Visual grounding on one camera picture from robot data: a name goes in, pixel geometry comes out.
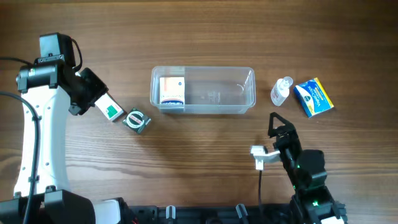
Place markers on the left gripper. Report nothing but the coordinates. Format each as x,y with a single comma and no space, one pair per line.
92,94

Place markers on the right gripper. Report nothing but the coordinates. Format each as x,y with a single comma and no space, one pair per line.
283,135

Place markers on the blue yellow VapoDrops box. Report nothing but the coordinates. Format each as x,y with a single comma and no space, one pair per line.
313,97

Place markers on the Hansaplast plaster box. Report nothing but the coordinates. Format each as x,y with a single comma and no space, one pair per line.
172,90

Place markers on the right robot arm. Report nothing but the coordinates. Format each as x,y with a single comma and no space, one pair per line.
312,202

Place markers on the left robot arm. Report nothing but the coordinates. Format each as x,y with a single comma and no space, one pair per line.
50,89

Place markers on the clear plastic container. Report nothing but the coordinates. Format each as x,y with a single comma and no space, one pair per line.
208,90

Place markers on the white green small box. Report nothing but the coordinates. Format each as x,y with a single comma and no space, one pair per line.
109,107

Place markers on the dark green round-logo box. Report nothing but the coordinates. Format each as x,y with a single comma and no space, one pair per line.
136,120

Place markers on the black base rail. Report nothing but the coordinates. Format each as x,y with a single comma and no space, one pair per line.
267,213

